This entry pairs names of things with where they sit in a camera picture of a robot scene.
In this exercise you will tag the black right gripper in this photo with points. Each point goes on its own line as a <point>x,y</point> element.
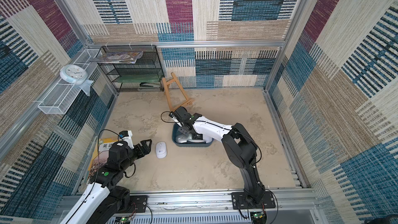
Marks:
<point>187,124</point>

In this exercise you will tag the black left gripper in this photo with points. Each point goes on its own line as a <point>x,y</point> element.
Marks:
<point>145,149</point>

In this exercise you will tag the white mouse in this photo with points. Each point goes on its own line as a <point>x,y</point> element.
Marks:
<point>161,150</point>

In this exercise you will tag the silver grey mouse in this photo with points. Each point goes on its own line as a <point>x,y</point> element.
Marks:
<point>184,139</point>

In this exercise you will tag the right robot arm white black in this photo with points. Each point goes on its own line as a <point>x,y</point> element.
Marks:
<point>241,150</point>

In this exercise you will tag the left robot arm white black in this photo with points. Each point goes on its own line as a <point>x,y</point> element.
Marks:
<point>103,197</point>

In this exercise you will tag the teal storage box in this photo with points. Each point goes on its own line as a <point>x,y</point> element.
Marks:
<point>196,143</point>

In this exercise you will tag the wooden easel stand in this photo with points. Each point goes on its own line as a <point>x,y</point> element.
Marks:
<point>176,95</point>

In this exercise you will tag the yellow English textbook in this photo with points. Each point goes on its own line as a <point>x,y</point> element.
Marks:
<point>100,155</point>

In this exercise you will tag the black stapler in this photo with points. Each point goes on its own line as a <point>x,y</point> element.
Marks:
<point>149,85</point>

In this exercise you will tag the green folder on shelf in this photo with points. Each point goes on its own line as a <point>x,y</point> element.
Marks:
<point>138,79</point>

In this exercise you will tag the magazine on rack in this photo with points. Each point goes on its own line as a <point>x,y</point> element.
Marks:
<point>118,58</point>

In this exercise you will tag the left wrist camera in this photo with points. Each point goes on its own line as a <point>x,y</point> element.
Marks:
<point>127,137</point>

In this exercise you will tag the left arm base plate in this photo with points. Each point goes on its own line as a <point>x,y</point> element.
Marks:
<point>137,204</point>

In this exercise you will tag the black wire shelf rack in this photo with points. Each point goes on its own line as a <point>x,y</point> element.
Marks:
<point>148,64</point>

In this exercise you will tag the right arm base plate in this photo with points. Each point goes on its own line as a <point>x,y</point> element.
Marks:
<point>241,200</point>

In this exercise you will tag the white wire basket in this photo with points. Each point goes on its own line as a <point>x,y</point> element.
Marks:
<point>61,96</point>

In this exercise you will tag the white wall clock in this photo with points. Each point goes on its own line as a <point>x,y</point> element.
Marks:
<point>73,74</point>

